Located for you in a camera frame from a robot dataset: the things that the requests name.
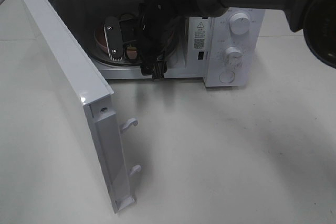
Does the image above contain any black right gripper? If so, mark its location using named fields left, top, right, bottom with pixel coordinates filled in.
left=104, top=1, right=181, bottom=80

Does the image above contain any pink plate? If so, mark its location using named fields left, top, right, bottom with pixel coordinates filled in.
left=94, top=19, right=139, bottom=63

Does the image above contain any round white door button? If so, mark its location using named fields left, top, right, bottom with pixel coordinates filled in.
left=219, top=70, right=235, bottom=84

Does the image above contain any white microwave knob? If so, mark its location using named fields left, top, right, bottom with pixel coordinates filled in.
left=223, top=46, right=243, bottom=65
left=229, top=12, right=250, bottom=35

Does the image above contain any sandwich with white bread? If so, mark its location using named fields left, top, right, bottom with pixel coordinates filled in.
left=119, top=13, right=136, bottom=21

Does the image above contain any white microwave door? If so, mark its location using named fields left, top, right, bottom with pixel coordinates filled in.
left=22, top=0, right=141, bottom=212

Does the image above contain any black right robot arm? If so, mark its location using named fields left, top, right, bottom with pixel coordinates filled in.
left=131, top=0, right=335, bottom=79

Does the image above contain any glass microwave turntable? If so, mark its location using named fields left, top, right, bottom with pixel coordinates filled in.
left=91, top=35, right=182, bottom=68

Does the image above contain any white microwave oven body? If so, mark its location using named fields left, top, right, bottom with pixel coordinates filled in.
left=22, top=0, right=266, bottom=88

